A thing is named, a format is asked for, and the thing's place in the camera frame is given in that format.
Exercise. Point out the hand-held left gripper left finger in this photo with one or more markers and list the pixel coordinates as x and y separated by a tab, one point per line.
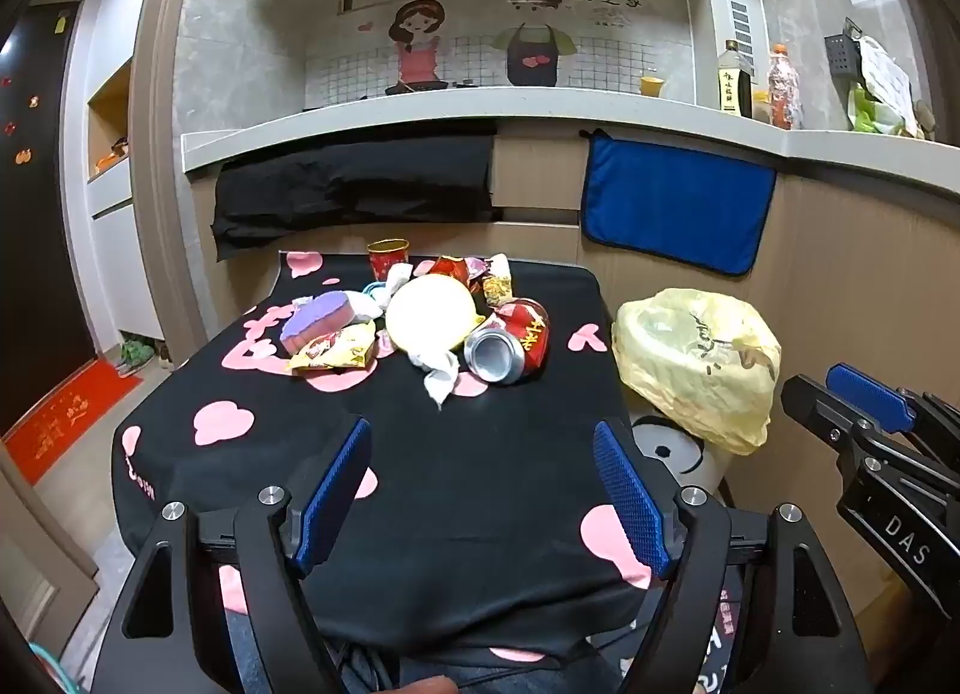
337	484

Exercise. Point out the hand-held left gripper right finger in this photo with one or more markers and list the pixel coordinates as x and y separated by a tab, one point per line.
630	499

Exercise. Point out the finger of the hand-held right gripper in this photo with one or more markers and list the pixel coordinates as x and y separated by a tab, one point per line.
870	394
814	405

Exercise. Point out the yellow wafer packet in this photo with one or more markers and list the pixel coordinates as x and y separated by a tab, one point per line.
334	349

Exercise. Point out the purple sponge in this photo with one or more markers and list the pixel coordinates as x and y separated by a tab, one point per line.
322	315

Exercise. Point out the crushed red can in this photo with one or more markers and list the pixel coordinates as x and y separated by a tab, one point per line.
517	341

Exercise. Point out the round yellow-rimmed scrubber pad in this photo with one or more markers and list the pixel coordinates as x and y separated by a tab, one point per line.
431	311

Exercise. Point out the red paper cup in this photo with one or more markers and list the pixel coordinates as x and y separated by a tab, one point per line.
386	262

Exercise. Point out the red snack wrapper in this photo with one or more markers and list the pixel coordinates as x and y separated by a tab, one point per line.
450	266

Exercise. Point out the black tablecloth with pink print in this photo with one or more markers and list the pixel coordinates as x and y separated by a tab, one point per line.
450	454

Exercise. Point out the green slippers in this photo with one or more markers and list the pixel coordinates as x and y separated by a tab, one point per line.
135	352

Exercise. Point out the blue towel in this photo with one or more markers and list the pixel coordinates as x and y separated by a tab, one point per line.
675	202

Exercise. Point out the red doormat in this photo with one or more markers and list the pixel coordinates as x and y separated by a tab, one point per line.
67	424

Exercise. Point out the black hanging cloth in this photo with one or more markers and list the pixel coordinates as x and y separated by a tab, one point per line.
337	191

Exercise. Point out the small sauce bottle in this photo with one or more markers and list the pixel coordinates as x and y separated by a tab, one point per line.
761	107

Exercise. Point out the orange drink bottle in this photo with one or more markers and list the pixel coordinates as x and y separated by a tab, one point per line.
784	90

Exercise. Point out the soy sauce bottle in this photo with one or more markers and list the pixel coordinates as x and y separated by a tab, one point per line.
735	82

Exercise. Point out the black utensil holder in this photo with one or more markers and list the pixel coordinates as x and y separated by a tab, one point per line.
841	52

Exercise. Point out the yellow cup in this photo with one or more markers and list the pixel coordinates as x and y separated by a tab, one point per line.
652	87

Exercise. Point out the white kitchen counter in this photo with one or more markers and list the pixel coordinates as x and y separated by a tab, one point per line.
525	112

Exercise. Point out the black door with magnets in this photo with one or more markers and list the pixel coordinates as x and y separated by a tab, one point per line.
37	214

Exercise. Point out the white vented column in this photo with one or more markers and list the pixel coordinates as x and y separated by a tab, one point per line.
739	3

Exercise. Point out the cartoon couple wall poster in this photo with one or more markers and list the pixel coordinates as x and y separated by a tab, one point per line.
480	33

